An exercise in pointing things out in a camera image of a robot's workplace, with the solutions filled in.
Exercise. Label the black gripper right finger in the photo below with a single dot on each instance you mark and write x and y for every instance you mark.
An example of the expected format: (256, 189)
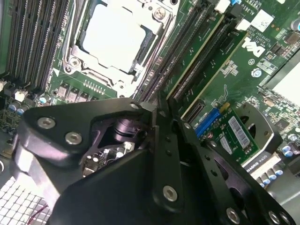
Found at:
(204, 154)

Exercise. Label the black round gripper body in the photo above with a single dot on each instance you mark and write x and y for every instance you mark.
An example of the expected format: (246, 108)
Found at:
(112, 199)

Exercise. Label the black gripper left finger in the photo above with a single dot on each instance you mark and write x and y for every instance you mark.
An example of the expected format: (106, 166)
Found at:
(51, 138)

